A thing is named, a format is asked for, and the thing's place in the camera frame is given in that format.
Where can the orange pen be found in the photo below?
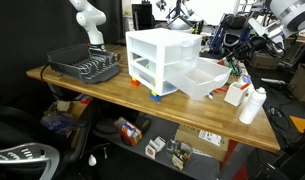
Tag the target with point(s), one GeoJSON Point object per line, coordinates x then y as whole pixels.
{"type": "Point", "coordinates": [221, 90]}

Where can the white plastic drawer unit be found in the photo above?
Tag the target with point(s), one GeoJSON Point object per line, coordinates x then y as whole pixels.
{"type": "Point", "coordinates": [155, 56]}

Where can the white square pen box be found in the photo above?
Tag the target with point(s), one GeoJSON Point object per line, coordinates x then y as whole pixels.
{"type": "Point", "coordinates": [236, 95]}

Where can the blue yellow riser block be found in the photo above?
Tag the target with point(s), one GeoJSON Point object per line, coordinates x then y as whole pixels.
{"type": "Point", "coordinates": [155, 97]}

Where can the small white carton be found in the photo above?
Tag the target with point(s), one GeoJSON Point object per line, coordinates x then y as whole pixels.
{"type": "Point", "coordinates": [154, 147]}

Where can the grey mesh office chair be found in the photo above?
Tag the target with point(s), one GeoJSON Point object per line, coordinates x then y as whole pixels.
{"type": "Point", "coordinates": [28, 143]}

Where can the white pulled-out drawer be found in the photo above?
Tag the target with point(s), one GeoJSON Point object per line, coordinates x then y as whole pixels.
{"type": "Point", "coordinates": [198, 78]}

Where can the clear jar of parts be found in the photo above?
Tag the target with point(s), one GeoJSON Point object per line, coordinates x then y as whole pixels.
{"type": "Point", "coordinates": [182, 155]}

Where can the plain brown cardboard box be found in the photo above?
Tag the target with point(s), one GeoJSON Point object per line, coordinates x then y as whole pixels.
{"type": "Point", "coordinates": [300, 83]}

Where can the orange white small box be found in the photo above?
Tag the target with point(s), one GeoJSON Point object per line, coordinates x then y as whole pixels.
{"type": "Point", "coordinates": [131, 133]}

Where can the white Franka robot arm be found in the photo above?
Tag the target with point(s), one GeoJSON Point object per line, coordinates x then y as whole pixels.
{"type": "Point", "coordinates": [92, 20]}

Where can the black dish rack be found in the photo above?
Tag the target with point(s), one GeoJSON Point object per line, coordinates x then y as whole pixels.
{"type": "Point", "coordinates": [83, 65]}

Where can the orange yellow riser block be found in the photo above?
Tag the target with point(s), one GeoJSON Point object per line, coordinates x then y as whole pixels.
{"type": "Point", "coordinates": [135, 81]}

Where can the white spray bottle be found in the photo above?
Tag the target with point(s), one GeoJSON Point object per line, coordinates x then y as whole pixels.
{"type": "Point", "coordinates": [252, 106]}

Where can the all green pen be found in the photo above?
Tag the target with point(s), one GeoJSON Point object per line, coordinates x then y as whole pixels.
{"type": "Point", "coordinates": [229, 62]}

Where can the brown cardboard box with label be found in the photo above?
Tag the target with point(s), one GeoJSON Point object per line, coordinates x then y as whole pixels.
{"type": "Point", "coordinates": [200, 141]}

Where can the grey lower table shelf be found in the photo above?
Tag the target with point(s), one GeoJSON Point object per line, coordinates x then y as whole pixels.
{"type": "Point", "coordinates": [158, 156]}

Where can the orange capped white marker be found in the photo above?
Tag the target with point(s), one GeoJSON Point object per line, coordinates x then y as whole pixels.
{"type": "Point", "coordinates": [245, 86]}

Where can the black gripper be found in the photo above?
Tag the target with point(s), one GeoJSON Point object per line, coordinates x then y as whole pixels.
{"type": "Point", "coordinates": [258, 45]}

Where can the white computer mouse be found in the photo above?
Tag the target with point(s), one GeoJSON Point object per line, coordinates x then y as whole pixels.
{"type": "Point", "coordinates": [92, 160]}

